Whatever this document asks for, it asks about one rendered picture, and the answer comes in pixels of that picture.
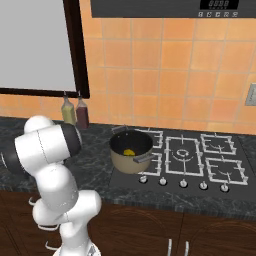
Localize beige cooking pot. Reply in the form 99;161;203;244
109;125;156;175

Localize dark red sauce bottle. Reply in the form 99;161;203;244
75;90;90;130

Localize green sauce bottle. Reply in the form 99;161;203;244
60;90;77;127

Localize black gas hob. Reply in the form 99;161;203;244
109;127;256;203

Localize dark wood cupboard door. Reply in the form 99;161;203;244
87;203;184;256
178;213;256;256
0;190;64;256

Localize dark framed window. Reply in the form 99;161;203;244
0;0;91;100

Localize grey wall socket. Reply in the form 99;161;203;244
245;82;256;107

